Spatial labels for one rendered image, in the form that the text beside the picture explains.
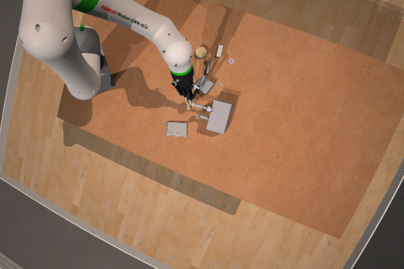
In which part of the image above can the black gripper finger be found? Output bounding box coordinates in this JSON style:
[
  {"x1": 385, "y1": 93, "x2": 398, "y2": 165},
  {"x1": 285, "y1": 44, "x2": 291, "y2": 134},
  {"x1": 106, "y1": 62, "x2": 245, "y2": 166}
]
[
  {"x1": 185, "y1": 84, "x2": 200, "y2": 105},
  {"x1": 172, "y1": 80, "x2": 189, "y2": 104}
]

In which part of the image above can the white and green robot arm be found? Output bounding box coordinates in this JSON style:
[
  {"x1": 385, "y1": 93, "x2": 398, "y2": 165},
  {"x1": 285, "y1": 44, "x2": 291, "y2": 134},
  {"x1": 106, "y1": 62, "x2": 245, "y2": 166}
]
[{"x1": 18, "y1": 0, "x2": 194, "y2": 100}]

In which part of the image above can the tan round disc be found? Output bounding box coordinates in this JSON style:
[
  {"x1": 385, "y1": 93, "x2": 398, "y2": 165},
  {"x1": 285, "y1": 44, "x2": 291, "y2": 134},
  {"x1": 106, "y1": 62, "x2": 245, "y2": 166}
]
[{"x1": 196, "y1": 47, "x2": 207, "y2": 58}]

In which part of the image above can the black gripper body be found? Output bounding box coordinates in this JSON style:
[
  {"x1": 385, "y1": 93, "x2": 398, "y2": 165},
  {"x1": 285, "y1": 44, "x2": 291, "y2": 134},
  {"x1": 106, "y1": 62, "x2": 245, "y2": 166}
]
[{"x1": 176, "y1": 78, "x2": 195, "y2": 90}]

